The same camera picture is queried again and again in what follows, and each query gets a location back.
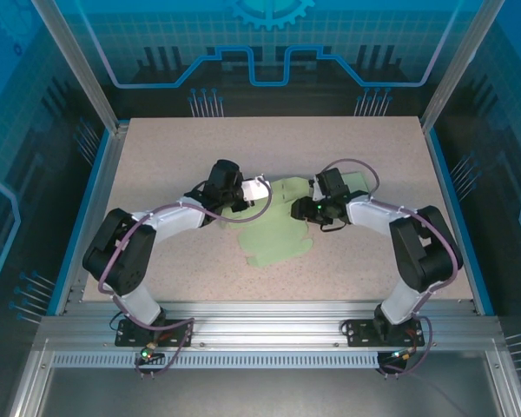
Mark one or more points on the aluminium side rail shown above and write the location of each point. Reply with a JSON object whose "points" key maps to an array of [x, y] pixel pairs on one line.
{"points": [[106, 174]]}

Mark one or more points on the aluminium enclosure post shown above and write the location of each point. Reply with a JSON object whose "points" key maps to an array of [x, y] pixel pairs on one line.
{"points": [[89, 74], [453, 74]]}

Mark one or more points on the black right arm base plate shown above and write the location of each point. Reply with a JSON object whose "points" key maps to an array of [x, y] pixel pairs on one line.
{"points": [[360, 332]]}

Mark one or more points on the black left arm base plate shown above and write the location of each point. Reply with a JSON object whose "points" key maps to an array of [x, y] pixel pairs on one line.
{"points": [[130, 334]]}

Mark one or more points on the small connector with green light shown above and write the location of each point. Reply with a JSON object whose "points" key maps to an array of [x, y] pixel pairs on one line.
{"points": [[147, 352], [401, 356]]}

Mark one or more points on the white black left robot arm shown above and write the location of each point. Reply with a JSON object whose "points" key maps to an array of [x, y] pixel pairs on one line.
{"points": [[117, 252]]}

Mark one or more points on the blue table side trim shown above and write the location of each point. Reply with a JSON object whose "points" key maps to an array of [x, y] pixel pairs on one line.
{"points": [[445, 182], [82, 217]]}

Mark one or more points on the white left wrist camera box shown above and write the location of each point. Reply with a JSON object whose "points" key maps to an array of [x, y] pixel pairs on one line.
{"points": [[254, 191]]}

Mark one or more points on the aluminium frame rail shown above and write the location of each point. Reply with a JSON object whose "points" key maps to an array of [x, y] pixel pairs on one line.
{"points": [[265, 326]]}

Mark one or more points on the grey metal lower tray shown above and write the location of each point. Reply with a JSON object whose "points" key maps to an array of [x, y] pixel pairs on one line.
{"points": [[265, 391]]}

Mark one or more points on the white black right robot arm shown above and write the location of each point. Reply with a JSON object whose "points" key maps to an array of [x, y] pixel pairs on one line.
{"points": [[421, 252]]}

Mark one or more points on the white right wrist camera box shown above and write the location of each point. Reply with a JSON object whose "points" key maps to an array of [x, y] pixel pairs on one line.
{"points": [[317, 189]]}

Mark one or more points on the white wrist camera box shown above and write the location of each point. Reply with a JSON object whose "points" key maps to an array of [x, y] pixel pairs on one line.
{"points": [[254, 191], [317, 189]]}

